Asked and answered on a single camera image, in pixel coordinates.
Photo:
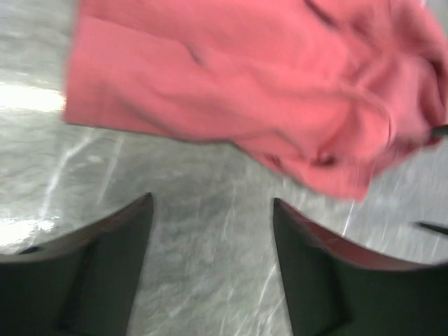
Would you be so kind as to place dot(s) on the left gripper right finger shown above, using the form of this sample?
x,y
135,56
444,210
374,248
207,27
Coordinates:
x,y
334,286

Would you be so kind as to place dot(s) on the salmon pink t shirt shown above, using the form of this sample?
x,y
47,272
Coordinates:
x,y
331,93

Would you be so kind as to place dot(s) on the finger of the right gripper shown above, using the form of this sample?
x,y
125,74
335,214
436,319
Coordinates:
x,y
433,227
439,131

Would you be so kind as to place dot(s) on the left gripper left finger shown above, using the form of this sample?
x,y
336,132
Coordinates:
x,y
82,283

